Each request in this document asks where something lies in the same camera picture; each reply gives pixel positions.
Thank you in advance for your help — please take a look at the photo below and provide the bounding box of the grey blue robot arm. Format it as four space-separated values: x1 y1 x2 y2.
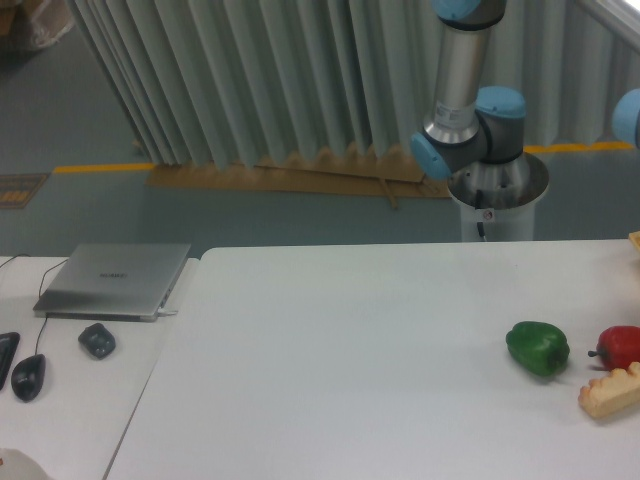
410 1 639 179

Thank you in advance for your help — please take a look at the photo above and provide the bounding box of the green bell pepper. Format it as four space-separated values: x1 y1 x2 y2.
505 321 570 377

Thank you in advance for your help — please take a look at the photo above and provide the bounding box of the red bell pepper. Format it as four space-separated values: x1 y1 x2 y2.
588 325 639 370

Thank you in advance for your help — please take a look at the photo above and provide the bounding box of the brown cardboard sheet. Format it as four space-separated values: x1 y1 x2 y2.
146 145 450 209

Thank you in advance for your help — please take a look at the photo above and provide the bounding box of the grey pleated curtain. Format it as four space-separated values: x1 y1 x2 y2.
69 1 639 167

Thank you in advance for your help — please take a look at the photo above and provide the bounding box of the silver closed laptop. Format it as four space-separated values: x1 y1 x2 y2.
33 243 190 321

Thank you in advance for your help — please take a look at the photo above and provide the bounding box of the black earbuds case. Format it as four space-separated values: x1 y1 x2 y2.
78 323 116 360

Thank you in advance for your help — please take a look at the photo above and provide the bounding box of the wooden tray corner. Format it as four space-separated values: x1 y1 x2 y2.
628 231 640 252

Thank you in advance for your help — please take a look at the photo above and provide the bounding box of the black computer mouse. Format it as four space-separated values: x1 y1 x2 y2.
11 354 46 402

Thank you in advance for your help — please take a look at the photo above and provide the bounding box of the black keyboard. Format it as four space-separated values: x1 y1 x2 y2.
0 332 21 389

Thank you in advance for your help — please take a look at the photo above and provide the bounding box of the beige toy bread slice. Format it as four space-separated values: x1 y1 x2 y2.
578 362 639 419

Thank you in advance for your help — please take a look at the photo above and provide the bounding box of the plastic wrapped cardboard box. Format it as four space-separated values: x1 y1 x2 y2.
1 0 75 54

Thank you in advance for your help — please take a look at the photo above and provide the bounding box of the white plate edge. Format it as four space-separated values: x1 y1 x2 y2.
0 448 49 480

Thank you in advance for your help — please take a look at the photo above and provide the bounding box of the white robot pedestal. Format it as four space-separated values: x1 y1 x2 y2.
447 153 550 242

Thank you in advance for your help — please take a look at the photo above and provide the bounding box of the black mouse cable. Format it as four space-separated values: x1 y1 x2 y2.
0 253 76 357

